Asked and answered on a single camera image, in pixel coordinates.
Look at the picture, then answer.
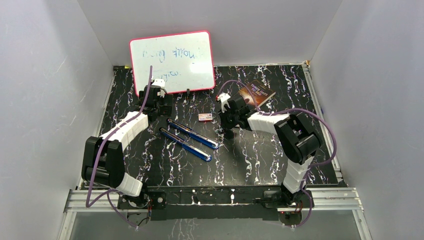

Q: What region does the small red staple box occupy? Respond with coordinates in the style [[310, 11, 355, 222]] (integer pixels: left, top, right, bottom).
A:
[[198, 113, 214, 122]]

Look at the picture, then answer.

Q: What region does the whiteboard with pink frame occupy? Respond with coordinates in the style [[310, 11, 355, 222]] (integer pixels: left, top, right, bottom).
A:
[[129, 30, 216, 94]]

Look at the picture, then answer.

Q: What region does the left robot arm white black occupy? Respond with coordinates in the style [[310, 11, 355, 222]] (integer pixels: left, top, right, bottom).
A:
[[81, 78, 173, 208]]

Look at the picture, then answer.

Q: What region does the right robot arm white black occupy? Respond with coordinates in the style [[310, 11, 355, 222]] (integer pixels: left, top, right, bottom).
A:
[[216, 93, 322, 208]]

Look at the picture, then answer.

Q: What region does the paperback book orange cover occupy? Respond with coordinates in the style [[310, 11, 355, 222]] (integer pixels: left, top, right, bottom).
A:
[[238, 80, 276, 108]]

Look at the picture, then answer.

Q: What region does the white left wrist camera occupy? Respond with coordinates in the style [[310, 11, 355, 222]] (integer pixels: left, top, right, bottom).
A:
[[151, 78, 166, 89]]

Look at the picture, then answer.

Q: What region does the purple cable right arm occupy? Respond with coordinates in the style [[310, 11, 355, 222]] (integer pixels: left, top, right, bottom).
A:
[[215, 79, 338, 229]]

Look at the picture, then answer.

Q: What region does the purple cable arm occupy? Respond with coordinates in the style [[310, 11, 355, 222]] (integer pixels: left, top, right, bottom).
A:
[[85, 64, 156, 229], [215, 79, 338, 229]]

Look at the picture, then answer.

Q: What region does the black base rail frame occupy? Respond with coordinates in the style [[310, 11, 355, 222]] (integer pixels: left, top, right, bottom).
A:
[[118, 185, 310, 223]]

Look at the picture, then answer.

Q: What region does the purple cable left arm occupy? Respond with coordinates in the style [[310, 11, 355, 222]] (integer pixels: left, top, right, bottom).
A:
[[85, 64, 156, 229]]

